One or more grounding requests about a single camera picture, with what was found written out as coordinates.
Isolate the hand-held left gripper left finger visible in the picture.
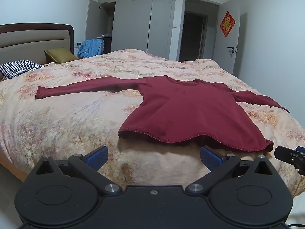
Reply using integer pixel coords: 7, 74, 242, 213
29, 145, 122, 195

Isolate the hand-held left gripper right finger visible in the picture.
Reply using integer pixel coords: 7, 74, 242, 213
185, 145, 278, 195

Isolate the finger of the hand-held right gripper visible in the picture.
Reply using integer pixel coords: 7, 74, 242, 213
274, 145, 305, 170

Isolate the dark red long-sleeved sweater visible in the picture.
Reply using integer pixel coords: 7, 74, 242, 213
35, 75, 290, 152

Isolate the white room door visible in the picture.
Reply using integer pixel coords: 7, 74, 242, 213
214, 1, 247, 78

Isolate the olive green pillow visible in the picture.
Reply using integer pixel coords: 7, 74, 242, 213
44, 48, 78, 63

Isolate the blue cloth bundle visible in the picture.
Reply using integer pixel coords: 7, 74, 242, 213
77, 39, 105, 59

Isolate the houndstooth black-white pillow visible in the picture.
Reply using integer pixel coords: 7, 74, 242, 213
0, 60, 45, 80

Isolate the beige padded bed headboard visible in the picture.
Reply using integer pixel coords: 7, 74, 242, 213
0, 23, 76, 81

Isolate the red diamond door decoration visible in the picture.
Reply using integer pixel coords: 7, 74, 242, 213
219, 11, 236, 38

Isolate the open grey wardrobe door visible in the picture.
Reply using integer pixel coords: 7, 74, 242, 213
85, 0, 117, 53

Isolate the grey wardrobe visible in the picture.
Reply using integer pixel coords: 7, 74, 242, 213
98, 0, 178, 60

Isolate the wooden bed frame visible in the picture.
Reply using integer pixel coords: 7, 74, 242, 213
0, 153, 29, 182

